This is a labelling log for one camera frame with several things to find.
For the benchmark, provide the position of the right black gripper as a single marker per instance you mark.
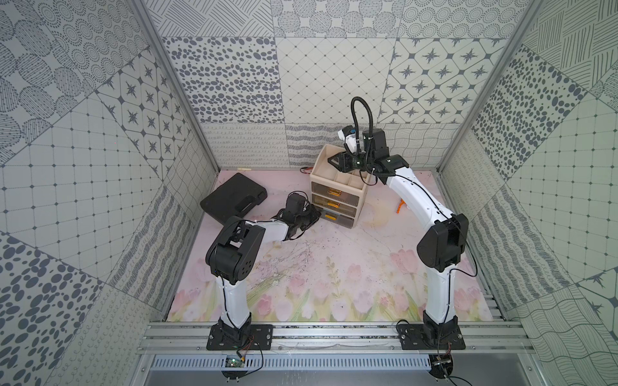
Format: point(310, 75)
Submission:
point(344, 157)

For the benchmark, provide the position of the beige desktop drawer organizer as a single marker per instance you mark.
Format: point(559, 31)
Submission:
point(325, 174)

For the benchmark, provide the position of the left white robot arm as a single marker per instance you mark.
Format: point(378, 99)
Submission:
point(232, 256)

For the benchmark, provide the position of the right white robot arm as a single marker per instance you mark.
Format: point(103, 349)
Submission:
point(445, 236)

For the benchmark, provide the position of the black plastic tool case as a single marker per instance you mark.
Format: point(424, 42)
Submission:
point(236, 197)

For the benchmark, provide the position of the white bottle orange cap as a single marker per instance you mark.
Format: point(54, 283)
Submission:
point(401, 204)

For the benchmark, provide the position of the green circuit board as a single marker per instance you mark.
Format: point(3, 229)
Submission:
point(234, 362)

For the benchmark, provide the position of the black round connector box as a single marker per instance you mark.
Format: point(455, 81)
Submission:
point(441, 366)

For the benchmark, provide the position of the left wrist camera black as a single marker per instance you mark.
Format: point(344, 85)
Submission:
point(296, 203)

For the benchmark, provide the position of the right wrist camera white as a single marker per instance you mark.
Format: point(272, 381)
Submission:
point(350, 136)

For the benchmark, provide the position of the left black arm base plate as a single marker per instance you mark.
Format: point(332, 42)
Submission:
point(226, 338)

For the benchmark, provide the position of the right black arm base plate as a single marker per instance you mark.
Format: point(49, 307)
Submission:
point(439, 338)

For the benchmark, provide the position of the aluminium mounting rail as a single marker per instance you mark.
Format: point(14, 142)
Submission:
point(380, 337)

